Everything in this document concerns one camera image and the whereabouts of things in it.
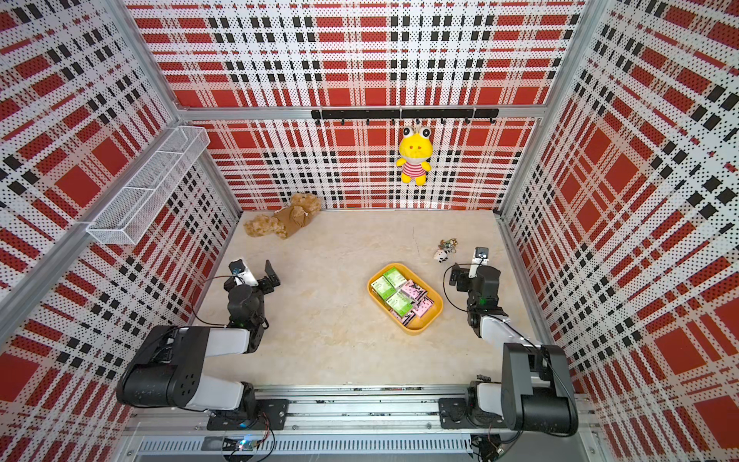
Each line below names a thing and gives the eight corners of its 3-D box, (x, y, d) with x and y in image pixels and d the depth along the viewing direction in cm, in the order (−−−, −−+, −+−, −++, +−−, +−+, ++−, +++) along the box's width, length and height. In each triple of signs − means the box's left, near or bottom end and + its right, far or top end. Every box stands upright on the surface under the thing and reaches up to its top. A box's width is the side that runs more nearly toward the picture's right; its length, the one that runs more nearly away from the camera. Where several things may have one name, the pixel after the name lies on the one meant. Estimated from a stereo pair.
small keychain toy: (428, 254, 109) (429, 251, 108) (447, 237, 115) (448, 233, 113) (442, 264, 106) (443, 261, 105) (461, 246, 112) (462, 242, 110)
